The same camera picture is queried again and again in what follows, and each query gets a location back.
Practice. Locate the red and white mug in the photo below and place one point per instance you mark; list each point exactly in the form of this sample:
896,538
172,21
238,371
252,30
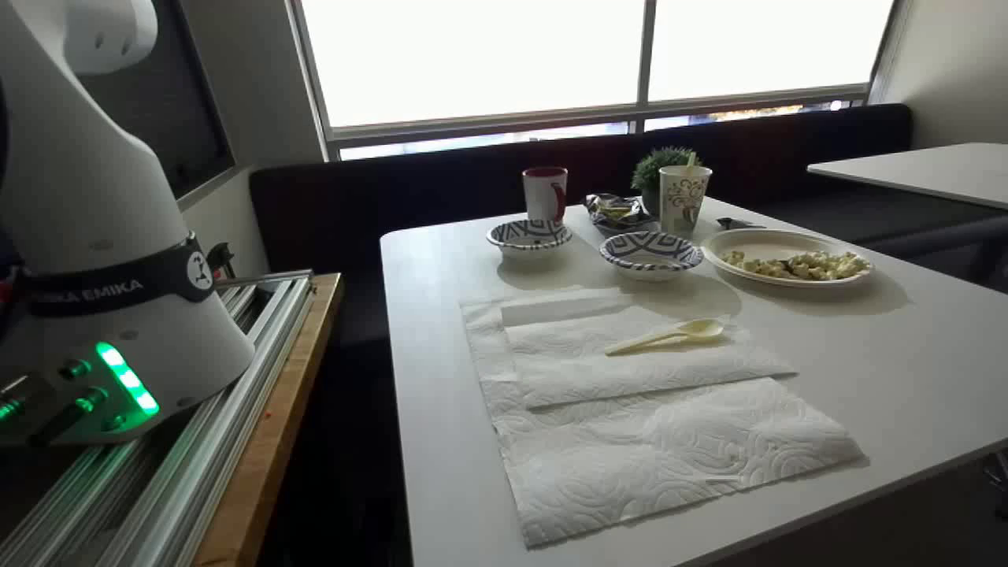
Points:
543,195

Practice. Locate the small dark bowl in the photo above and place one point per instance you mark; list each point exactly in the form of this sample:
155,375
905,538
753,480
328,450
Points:
616,210

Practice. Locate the folded white paper towel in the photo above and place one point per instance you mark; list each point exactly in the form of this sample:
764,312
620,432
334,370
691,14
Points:
598,365

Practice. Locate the window with white frame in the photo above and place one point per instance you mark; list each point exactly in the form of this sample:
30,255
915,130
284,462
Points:
483,52

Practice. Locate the white patterned cup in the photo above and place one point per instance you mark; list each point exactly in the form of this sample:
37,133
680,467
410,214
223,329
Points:
680,199

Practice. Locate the dark wall screen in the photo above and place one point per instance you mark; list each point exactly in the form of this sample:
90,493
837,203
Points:
175,114

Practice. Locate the wooden base board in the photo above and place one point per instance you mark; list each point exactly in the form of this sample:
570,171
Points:
270,441

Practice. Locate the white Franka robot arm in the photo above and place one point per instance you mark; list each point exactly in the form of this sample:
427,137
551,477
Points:
82,189

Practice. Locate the small bar clamp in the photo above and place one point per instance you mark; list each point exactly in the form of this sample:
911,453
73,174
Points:
222,261

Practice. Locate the popcorn and coffee beans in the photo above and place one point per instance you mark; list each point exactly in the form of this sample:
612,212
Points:
805,265

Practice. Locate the blue patterned bowl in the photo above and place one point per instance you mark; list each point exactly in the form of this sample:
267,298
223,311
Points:
528,236
648,254

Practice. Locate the small green potted plant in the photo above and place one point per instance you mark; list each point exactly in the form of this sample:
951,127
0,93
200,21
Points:
648,169

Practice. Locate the white side table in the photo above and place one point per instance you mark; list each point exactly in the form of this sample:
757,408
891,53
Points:
924,169

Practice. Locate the white round plate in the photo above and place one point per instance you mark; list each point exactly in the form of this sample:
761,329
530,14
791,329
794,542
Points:
783,241

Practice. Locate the large white paper towel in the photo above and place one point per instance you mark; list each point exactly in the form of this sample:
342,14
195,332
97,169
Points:
648,450

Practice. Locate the aluminium rail frame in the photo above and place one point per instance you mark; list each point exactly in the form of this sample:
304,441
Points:
158,482

